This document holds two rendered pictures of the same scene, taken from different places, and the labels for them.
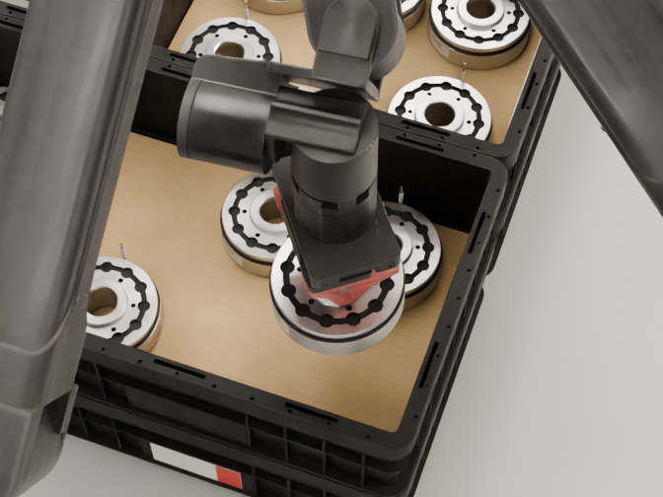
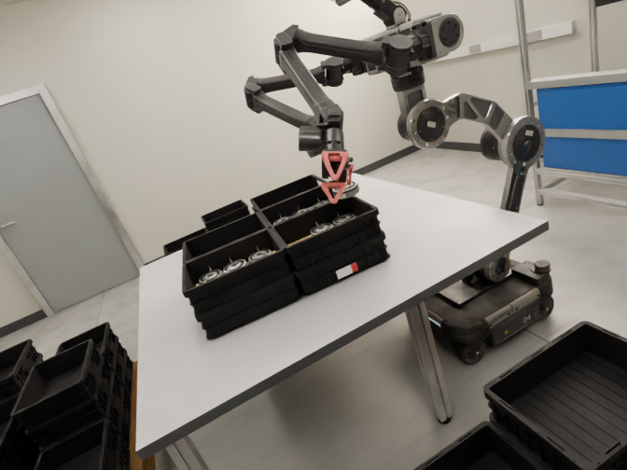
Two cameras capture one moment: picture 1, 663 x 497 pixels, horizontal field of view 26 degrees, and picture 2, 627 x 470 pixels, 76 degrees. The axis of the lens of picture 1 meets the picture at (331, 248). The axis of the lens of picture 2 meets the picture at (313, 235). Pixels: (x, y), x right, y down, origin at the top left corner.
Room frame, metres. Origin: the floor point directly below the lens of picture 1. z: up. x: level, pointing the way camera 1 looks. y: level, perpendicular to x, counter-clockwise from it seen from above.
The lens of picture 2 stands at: (-0.66, 0.91, 1.50)
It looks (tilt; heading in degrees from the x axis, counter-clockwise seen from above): 22 degrees down; 330
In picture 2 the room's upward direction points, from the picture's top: 19 degrees counter-clockwise
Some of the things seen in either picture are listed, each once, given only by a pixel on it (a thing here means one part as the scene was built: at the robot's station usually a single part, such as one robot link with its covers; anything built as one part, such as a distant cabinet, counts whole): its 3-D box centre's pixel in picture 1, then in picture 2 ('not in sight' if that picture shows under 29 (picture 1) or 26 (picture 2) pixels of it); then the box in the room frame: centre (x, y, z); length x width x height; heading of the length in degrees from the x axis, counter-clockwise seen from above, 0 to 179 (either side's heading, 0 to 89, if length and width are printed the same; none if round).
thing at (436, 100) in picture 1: (439, 115); not in sight; (0.83, -0.10, 0.86); 0.05 x 0.05 x 0.01
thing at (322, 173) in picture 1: (325, 143); not in sight; (0.54, 0.00, 1.23); 0.07 x 0.06 x 0.07; 76
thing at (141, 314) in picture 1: (101, 306); not in sight; (0.63, 0.21, 0.86); 0.10 x 0.10 x 0.01
